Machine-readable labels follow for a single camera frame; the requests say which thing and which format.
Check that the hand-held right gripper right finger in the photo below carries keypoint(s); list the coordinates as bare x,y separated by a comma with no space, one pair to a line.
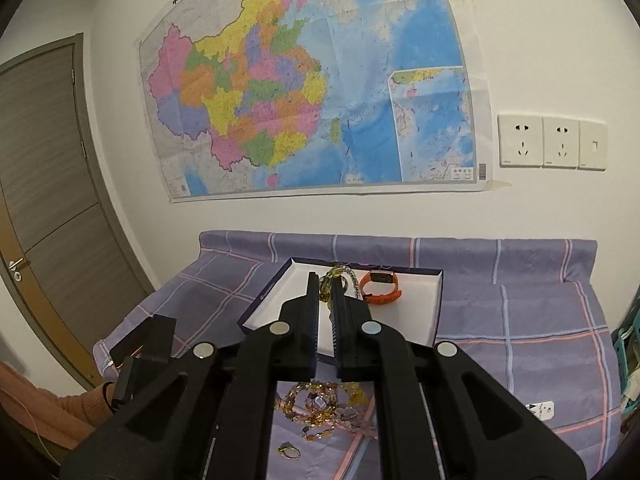
336,340

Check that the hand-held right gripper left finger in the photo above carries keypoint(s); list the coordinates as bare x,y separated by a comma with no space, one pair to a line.
315,335

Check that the dark blue box tray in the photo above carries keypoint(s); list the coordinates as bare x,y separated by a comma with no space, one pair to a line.
410,320

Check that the person's left forearm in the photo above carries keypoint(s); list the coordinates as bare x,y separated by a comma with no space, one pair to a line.
30,405

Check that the orange smartwatch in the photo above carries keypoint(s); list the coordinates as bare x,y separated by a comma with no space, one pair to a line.
380,296

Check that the purple plaid bedsheet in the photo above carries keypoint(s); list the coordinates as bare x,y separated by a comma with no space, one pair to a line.
500,310

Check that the grey wooden door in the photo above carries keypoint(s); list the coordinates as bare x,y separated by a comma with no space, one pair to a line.
55,185

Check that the white fabric label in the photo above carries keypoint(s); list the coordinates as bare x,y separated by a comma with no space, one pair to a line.
542,409

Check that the teal plastic object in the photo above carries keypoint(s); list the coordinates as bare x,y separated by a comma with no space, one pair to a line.
622,355

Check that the colourful wall map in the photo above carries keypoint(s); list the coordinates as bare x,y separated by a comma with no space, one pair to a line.
300,85

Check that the white wall switch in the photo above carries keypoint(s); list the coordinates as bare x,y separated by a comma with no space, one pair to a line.
592,145

